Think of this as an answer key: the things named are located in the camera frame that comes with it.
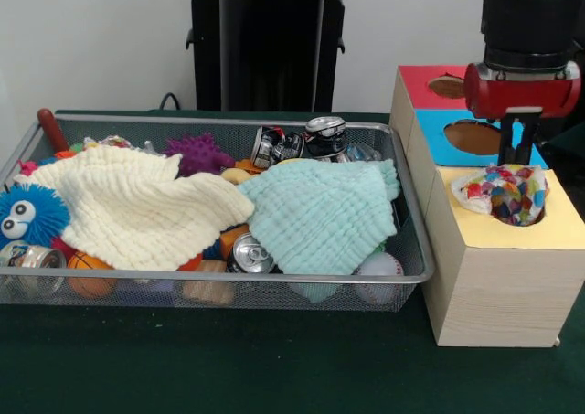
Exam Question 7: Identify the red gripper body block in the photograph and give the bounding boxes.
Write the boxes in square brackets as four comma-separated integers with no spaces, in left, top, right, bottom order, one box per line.
[463,60,582,121]

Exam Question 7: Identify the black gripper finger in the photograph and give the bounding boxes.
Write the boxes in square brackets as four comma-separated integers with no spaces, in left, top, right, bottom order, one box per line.
[497,114,516,166]
[515,114,541,166]

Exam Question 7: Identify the colourful polka dot cloth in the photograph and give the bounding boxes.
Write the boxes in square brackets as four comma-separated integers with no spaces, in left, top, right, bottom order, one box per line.
[450,163,549,227]

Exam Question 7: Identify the wooden box with three holes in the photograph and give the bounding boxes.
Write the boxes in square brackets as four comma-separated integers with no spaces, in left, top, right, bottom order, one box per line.
[388,64,585,347]

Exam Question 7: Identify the shallow clear mesh bin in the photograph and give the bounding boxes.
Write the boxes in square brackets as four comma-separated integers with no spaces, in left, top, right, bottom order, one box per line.
[0,111,435,313]

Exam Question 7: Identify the neighbouring green covered table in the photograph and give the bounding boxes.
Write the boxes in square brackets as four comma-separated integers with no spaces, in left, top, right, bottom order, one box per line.
[538,119,585,186]

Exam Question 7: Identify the white baseball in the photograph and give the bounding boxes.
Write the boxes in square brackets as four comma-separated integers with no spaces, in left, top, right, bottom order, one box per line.
[354,251,407,305]

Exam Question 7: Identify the crushed black and white can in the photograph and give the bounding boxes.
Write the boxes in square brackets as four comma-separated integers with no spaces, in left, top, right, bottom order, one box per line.
[304,115,351,162]

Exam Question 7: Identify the mint waffle cloth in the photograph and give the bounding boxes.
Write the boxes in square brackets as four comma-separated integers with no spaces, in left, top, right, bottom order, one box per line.
[237,157,402,276]

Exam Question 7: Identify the crushed black and red can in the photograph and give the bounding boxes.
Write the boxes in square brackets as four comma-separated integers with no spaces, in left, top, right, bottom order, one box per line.
[251,125,306,169]

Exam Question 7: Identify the silver drink can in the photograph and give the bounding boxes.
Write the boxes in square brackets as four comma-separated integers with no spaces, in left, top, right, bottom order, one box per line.
[227,231,278,276]

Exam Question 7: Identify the purple spiky toy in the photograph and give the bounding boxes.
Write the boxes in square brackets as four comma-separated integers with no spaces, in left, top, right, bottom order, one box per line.
[163,133,237,177]

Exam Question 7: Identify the dark green table cloth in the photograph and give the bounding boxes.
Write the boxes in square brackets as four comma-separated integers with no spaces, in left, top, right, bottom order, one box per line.
[0,107,585,414]

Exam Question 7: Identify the plain wooden block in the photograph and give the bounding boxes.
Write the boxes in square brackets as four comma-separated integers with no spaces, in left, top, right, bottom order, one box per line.
[182,259,237,306]

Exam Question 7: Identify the cream waffle cloth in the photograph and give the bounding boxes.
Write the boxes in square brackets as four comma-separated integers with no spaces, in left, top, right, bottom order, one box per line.
[16,146,256,272]

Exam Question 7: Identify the small orange basketball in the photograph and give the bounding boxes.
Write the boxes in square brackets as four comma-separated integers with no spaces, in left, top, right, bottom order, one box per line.
[67,251,118,301]

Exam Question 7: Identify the blue spiky ball with eyes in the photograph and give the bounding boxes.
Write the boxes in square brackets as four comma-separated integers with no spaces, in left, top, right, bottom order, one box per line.
[0,183,72,250]

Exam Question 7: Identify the labelled tin can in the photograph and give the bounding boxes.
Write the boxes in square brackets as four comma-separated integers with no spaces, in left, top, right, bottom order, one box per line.
[0,240,69,296]

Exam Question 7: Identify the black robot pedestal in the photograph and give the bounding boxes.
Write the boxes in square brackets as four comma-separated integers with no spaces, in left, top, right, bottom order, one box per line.
[175,0,369,112]

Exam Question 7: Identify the black looped cable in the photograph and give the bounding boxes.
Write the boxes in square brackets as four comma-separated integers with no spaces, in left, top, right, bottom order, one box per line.
[159,92,186,111]

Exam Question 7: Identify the red wooden handle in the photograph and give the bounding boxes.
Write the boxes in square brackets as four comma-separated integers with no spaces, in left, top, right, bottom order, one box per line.
[37,107,70,153]

